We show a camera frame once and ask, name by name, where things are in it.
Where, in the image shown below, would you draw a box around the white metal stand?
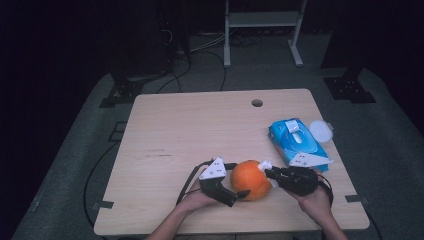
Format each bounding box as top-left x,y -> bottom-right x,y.
223,0 -> 308,69

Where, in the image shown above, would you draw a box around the black stand base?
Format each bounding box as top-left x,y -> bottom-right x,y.
323,68 -> 378,104
99,66 -> 169,109

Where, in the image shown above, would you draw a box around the person's right hand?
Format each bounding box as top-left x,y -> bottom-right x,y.
289,184 -> 332,224

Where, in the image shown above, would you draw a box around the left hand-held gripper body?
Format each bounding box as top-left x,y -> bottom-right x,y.
198,157 -> 239,208

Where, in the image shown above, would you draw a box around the black floor cable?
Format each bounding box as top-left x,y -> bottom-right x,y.
83,141 -> 121,231
156,49 -> 193,95
199,49 -> 228,92

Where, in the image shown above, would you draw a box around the blue wet wipes pack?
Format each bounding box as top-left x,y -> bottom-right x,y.
268,117 -> 334,173

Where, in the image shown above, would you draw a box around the grey floor tape strip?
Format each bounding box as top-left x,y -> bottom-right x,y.
91,200 -> 115,211
344,194 -> 371,205

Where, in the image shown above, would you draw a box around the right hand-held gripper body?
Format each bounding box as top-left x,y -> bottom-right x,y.
278,152 -> 334,197

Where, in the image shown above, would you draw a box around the orange plush toy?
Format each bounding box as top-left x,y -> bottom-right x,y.
229,159 -> 273,202

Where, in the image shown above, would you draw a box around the person's left hand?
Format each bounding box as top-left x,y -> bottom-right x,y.
178,187 -> 218,215

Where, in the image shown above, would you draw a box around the right hand-held gripper black cable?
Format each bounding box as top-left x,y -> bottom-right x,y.
316,174 -> 335,207

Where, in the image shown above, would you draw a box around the white floor cables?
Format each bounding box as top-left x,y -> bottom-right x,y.
191,31 -> 228,54

